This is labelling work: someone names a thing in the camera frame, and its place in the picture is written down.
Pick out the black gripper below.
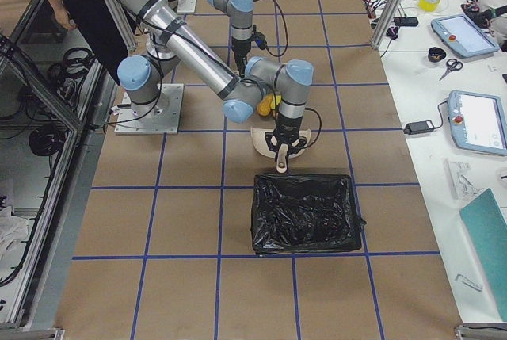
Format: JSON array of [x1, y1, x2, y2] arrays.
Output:
[[264, 113, 307, 158], [231, 30, 266, 73]]

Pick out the cream plastic dustpan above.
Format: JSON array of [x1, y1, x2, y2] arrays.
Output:
[[250, 128, 311, 174]]

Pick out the yellow sponge block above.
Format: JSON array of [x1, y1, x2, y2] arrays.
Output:
[[271, 94, 282, 117]]

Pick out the black bag lined bin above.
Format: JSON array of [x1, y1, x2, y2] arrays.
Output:
[[250, 174, 365, 255]]

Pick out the black power adapter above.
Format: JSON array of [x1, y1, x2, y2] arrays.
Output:
[[403, 120, 436, 135]]

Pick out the small black bowl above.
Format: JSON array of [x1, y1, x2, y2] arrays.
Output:
[[427, 47, 447, 63]]

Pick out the black scissors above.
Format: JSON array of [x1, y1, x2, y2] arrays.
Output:
[[439, 58, 463, 81]]

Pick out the blue teach pendant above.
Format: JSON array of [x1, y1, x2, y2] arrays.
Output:
[[431, 14, 500, 58], [447, 90, 506, 156]]

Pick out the yellow tape roll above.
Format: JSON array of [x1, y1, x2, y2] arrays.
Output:
[[418, 0, 440, 13]]

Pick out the teal folder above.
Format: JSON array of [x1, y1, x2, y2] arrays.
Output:
[[459, 189, 506, 322]]

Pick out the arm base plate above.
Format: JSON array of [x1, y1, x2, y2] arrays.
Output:
[[114, 83, 185, 135], [177, 0, 197, 14]]

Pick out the aluminium frame post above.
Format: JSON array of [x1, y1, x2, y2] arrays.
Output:
[[370, 0, 421, 49]]

